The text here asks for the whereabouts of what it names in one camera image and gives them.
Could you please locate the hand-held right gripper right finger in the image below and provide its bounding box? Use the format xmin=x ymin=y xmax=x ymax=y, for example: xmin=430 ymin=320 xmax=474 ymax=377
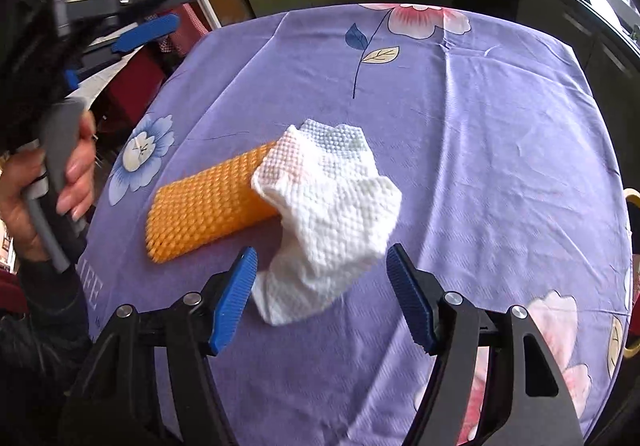
xmin=386 ymin=243 xmax=586 ymax=446

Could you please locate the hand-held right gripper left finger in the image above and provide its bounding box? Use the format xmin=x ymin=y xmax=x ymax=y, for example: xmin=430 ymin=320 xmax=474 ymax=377
xmin=60 ymin=246 xmax=259 ymax=446

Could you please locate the white paper towel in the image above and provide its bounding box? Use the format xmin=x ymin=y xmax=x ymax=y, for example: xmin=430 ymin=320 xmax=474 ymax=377
xmin=250 ymin=118 xmax=403 ymax=327

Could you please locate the yellow rimmed chair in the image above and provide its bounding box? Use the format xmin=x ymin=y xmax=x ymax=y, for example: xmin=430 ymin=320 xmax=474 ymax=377
xmin=622 ymin=188 xmax=640 ymax=359

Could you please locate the person's left forearm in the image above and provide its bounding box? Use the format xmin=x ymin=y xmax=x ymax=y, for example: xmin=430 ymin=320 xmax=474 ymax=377
xmin=0 ymin=251 xmax=103 ymax=446

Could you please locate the person's left hand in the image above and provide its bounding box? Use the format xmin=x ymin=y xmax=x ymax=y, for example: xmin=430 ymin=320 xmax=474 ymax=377
xmin=0 ymin=110 xmax=98 ymax=263

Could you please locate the red wooden chair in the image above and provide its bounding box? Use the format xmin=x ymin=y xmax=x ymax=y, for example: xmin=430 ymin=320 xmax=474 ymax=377
xmin=97 ymin=46 xmax=168 ymax=127

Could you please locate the purple floral tablecloth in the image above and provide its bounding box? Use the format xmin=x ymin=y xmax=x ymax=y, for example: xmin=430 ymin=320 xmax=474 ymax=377
xmin=87 ymin=1 xmax=633 ymax=446

